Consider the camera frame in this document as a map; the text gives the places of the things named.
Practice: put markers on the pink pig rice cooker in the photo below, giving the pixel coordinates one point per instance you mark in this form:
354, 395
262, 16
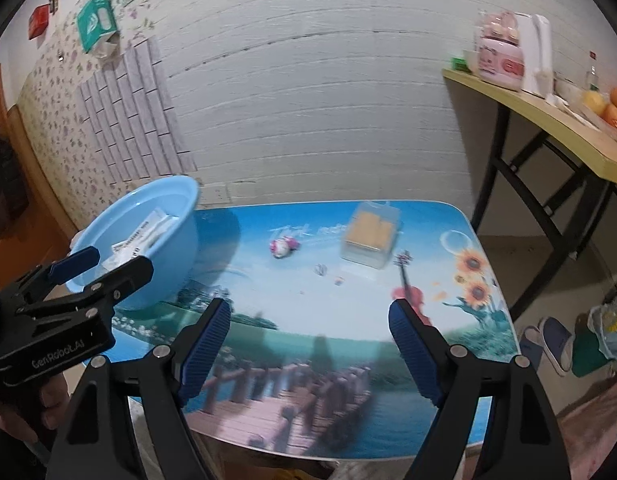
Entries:
500, 58

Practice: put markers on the red wall box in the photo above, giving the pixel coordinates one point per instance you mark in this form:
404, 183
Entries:
38, 21

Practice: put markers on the blue slipper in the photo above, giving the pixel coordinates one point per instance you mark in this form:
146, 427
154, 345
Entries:
551, 340

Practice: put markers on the yellow folding side table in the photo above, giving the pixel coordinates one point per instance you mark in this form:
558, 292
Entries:
570, 216

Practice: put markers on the clear box of toothpicks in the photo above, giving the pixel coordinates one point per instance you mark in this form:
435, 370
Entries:
371, 234

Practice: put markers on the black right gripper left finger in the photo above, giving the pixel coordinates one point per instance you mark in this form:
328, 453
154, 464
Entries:
97, 438

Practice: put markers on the clear glass bottle red cap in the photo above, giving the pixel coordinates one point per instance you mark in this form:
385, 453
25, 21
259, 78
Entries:
591, 76

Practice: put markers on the yellow fruit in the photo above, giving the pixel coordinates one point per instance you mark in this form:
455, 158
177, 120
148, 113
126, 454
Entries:
594, 101

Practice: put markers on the green bag on floor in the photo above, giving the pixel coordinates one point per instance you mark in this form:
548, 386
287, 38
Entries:
595, 340

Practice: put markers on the white spoon packet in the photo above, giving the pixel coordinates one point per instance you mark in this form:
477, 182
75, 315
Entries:
147, 233

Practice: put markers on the green small box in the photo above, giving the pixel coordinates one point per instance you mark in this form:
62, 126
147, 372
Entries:
460, 64

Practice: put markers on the green tissue pack on wall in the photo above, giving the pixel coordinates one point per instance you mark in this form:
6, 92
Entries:
98, 29

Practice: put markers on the pink white kitty toy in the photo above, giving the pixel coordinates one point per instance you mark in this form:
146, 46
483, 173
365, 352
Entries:
283, 247

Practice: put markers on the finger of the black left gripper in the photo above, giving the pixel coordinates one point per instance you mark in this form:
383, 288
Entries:
122, 282
60, 271

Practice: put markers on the white electric kettle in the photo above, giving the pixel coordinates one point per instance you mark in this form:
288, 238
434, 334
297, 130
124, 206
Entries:
535, 43

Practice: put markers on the person left hand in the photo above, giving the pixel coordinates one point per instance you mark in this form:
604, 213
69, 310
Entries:
49, 408

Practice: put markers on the light blue plastic basin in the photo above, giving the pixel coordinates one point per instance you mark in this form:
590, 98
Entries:
172, 256

